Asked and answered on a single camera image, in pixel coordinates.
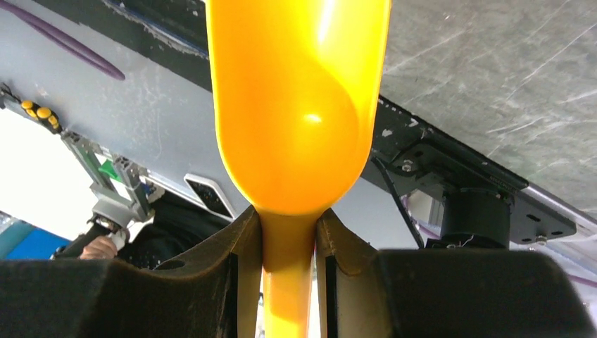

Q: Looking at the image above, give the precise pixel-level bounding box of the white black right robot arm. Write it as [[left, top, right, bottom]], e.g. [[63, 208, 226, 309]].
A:
[[1, 191, 596, 337]]

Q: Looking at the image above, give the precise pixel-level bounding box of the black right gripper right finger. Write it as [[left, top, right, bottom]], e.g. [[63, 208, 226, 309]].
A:
[[316, 210, 595, 337]]

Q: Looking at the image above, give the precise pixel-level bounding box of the yellow plastic scoop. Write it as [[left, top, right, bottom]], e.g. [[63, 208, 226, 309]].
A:
[[206, 1, 391, 337]]

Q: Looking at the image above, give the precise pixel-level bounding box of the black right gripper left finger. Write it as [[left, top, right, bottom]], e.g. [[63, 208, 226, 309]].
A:
[[1, 207, 262, 337]]

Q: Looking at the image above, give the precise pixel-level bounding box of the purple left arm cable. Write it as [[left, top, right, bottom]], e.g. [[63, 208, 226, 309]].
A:
[[0, 0, 127, 82]]

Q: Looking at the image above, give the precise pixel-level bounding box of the yellow black tool handle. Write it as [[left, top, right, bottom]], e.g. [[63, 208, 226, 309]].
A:
[[20, 101, 63, 134]]

